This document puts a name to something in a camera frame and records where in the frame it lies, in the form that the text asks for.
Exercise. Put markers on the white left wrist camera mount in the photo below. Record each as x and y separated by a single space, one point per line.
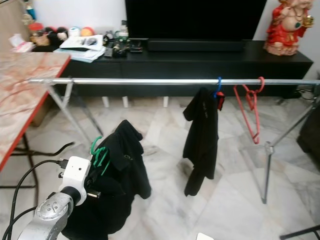
77 170

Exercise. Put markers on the marble table with red edge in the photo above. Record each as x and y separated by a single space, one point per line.
25 90

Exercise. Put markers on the blue plastic hanger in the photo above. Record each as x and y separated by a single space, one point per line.
219 85

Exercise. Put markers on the white paper stack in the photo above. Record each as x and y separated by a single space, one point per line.
82 46

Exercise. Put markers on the red plastic hanger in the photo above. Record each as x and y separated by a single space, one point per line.
245 115

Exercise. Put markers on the orange ball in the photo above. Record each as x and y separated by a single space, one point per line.
87 31

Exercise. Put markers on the pink tissue pack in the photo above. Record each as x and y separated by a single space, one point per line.
21 45

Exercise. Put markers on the black television console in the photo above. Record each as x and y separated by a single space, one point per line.
180 67

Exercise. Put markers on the beaded hanging ornament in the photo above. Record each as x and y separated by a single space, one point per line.
30 11

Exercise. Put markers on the red-lidded jar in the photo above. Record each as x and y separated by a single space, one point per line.
36 34

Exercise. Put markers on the black soundbar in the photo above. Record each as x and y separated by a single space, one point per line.
195 45

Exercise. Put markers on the black metal floor stand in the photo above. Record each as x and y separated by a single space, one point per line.
300 231

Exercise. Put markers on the light wooden cabinet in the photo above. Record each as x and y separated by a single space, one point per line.
10 20

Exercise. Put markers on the green plastic hanger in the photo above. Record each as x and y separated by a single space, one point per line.
98 156

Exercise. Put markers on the black t-shirt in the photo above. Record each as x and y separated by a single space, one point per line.
127 165
202 135

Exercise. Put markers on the clear plastic bottle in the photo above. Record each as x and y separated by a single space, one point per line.
122 33

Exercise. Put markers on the silver metal clothes rack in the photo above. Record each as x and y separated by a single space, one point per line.
130 81

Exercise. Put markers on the dark sofa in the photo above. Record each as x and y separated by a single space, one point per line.
310 135

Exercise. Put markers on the black round figurine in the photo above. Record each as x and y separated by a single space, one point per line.
51 37
62 33

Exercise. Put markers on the red laughing buddha statue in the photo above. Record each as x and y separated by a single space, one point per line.
287 30

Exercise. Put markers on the black flat television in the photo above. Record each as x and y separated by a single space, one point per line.
195 20

